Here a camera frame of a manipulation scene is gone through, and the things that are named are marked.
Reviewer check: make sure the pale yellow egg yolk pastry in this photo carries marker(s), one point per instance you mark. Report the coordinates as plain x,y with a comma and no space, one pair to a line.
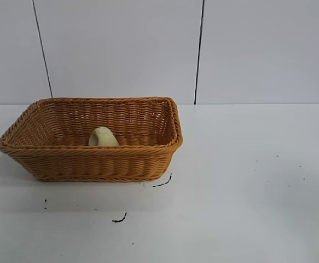
103,138

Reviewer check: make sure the woven brown wicker basket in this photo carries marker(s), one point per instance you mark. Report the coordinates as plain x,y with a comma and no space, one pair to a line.
93,161

